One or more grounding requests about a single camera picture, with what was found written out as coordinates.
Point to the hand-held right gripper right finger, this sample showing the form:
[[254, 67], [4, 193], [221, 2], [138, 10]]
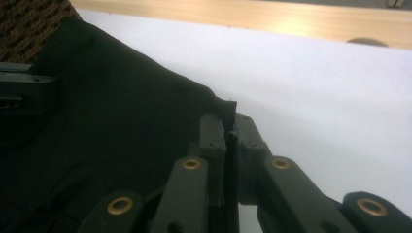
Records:
[[249, 139]]

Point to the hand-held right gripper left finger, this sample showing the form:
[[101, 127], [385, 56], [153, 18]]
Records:
[[212, 136]]

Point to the brown wicker basket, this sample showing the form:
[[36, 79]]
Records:
[[29, 29]]

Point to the black pants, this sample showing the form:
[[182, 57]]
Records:
[[113, 113]]

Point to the white table mat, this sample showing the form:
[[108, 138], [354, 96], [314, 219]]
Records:
[[324, 113]]

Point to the grey table grommet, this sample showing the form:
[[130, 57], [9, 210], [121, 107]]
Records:
[[367, 42]]

